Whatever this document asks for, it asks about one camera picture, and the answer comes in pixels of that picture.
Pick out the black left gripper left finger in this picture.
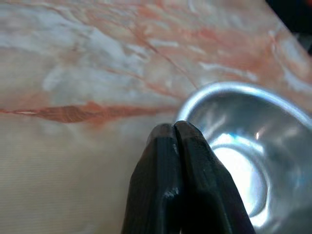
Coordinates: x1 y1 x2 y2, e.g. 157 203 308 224
121 123 184 234

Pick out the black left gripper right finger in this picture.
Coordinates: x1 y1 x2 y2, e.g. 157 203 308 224
173 120 258 234

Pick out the shiny steel bowl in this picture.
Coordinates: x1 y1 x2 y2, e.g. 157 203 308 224
173 81 312 234

